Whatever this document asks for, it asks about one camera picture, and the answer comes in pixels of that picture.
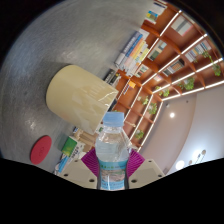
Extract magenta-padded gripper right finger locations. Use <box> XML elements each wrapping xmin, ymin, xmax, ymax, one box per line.
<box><xmin>127</xmin><ymin>148</ymin><xmax>166</xmax><ymax>190</ymax></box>

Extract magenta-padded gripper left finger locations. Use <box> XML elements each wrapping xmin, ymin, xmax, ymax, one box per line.
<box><xmin>59</xmin><ymin>148</ymin><xmax>100</xmax><ymax>191</ymax></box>

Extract clear blue-capped water bottle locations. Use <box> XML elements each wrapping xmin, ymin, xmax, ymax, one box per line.
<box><xmin>94</xmin><ymin>111</ymin><xmax>131</xmax><ymax>191</ymax></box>

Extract green and white box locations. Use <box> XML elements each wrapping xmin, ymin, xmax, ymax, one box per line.
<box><xmin>60</xmin><ymin>136</ymin><xmax>78</xmax><ymax>158</ymax></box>

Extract flat round red coaster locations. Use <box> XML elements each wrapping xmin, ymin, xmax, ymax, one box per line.
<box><xmin>29</xmin><ymin>134</ymin><xmax>53</xmax><ymax>166</ymax></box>

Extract branched ceiling lamp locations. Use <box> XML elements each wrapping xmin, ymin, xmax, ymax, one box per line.
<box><xmin>174</xmin><ymin>149</ymin><xmax>208</xmax><ymax>172</ymax></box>

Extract stack of dark books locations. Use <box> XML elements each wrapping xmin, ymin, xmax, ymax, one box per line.
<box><xmin>103</xmin><ymin>68</ymin><xmax>123</xmax><ymax>88</ymax></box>

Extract red-brown wooden shelf unit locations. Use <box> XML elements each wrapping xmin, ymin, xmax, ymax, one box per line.
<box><xmin>109</xmin><ymin>0</ymin><xmax>224</xmax><ymax>153</ymax></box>

